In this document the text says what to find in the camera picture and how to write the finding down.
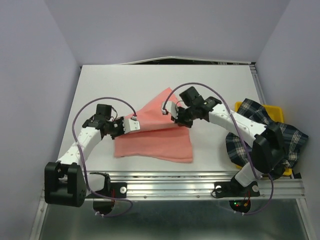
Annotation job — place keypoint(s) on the aluminium front rail frame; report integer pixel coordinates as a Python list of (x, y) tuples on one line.
[(177, 205)]

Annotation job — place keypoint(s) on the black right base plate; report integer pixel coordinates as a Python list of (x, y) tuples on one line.
[(228, 189)]

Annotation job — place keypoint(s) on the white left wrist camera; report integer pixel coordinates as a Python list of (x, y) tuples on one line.
[(131, 125)]

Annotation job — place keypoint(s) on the yellow plastic bin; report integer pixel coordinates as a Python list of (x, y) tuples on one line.
[(276, 114)]

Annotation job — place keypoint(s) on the navy plaid skirt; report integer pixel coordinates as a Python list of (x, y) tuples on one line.
[(294, 139)]

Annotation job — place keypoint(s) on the pink pleated skirt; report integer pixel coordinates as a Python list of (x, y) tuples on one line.
[(159, 137)]

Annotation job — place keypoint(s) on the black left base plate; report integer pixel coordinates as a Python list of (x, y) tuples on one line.
[(117, 190)]

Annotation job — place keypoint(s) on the aluminium right side rail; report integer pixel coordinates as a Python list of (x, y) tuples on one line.
[(257, 83)]

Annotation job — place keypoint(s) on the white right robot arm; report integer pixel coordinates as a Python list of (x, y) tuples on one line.
[(266, 141)]

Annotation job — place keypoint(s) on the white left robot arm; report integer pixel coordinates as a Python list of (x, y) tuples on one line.
[(64, 183)]

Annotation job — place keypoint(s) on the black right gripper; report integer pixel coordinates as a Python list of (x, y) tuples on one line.
[(179, 120)]

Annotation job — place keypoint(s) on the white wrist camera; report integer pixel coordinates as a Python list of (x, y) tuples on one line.
[(170, 108), (131, 125)]

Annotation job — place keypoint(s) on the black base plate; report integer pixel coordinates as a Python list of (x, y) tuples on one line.
[(117, 190), (228, 189)]

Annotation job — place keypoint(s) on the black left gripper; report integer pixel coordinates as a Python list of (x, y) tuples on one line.
[(120, 122)]

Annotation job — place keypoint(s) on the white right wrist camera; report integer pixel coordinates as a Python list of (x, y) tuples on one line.
[(170, 108)]

